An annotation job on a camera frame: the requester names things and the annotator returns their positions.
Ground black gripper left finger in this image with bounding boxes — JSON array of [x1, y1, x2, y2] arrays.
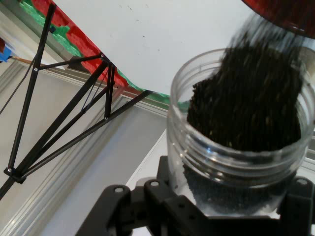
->
[[75, 154, 222, 236]]

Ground clear plastic jar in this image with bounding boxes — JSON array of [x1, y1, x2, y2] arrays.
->
[[167, 48, 315, 218]]

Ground thin black tripod cable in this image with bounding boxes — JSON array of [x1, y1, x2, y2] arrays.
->
[[0, 60, 36, 115]]

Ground black seeds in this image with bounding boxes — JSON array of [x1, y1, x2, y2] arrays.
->
[[186, 12, 306, 214]]

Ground black tripod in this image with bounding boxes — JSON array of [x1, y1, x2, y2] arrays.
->
[[0, 2, 155, 200]]

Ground blue plastic block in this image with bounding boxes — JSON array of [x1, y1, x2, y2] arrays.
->
[[0, 46, 12, 63]]

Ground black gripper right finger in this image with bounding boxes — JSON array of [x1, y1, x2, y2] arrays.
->
[[275, 177, 315, 236]]

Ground red bowl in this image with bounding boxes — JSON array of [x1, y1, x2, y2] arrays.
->
[[241, 0, 315, 40]]

